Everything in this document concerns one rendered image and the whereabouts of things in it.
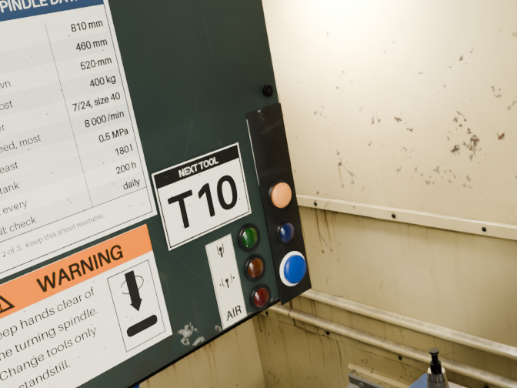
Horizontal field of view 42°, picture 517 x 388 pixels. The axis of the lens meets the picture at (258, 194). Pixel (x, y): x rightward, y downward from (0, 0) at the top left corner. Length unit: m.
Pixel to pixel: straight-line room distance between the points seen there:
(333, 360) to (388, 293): 0.34
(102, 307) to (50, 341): 0.05
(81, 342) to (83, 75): 0.21
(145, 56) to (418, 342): 1.23
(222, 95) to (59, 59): 0.16
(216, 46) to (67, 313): 0.26
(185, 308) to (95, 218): 0.13
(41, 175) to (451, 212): 1.05
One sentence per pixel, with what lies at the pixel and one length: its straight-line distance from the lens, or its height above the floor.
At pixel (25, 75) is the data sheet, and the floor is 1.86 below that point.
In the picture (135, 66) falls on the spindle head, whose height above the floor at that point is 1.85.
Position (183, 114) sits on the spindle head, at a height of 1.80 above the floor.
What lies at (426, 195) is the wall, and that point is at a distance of 1.47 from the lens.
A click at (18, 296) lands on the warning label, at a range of 0.54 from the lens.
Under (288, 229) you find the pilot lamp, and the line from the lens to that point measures 0.68.
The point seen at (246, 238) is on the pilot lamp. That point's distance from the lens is 0.64.
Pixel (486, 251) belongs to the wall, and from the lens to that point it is 1.45.
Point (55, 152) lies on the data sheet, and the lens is 0.53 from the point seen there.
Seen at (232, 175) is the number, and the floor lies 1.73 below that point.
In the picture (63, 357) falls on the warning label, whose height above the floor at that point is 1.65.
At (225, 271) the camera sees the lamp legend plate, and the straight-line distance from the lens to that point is 0.64.
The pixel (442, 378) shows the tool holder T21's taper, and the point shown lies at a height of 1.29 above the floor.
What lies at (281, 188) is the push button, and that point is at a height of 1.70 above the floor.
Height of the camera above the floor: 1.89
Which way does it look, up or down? 17 degrees down
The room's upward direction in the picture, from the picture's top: 10 degrees counter-clockwise
